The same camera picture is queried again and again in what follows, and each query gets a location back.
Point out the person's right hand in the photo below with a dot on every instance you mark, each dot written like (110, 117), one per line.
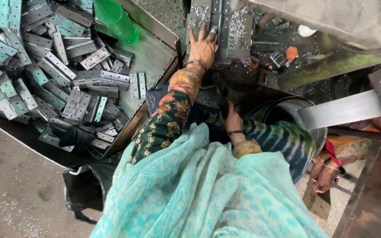
(232, 121)

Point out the person's left hand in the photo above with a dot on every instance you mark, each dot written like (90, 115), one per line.
(202, 49)

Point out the person's right fingers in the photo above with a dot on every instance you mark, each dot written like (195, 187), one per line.
(230, 110)

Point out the person's left fingers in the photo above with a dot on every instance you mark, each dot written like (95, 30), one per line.
(202, 33)

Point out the large steel hinge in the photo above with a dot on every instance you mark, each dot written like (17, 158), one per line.
(222, 29)

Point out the metal bangle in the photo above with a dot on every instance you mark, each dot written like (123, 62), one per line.
(197, 63)

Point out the green tie-dye garment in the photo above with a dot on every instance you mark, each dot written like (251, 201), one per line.
(276, 140)

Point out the metal tray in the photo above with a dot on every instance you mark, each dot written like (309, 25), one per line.
(147, 62)

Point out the round metal bucket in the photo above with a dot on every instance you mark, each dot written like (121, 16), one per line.
(296, 114)

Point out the small metal block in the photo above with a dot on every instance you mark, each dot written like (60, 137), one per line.
(278, 58)

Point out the orange scrap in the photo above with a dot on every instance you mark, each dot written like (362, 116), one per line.
(291, 53)

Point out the green plastic bottle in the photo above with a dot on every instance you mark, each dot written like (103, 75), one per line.
(116, 19)

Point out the light teal patterned scarf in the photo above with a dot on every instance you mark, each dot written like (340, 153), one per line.
(203, 198)

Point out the person's foot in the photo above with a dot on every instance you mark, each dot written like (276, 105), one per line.
(326, 180)
(317, 167)

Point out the white round object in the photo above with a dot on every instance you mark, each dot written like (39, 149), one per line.
(306, 30)

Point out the flat metal lever bar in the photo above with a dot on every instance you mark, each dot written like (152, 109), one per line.
(341, 109)

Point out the silver anklet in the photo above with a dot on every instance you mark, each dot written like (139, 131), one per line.
(330, 167)

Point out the wooden block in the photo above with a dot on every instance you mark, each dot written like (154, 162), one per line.
(316, 202)

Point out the yellow patterned cloth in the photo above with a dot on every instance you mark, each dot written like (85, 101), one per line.
(354, 146)

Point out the black glove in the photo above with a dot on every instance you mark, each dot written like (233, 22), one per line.
(78, 135)

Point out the pile of steel hinges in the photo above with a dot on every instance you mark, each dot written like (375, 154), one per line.
(45, 69)

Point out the black plastic bag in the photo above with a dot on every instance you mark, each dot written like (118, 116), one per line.
(86, 186)

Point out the brown metal panel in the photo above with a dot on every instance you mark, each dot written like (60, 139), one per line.
(372, 195)

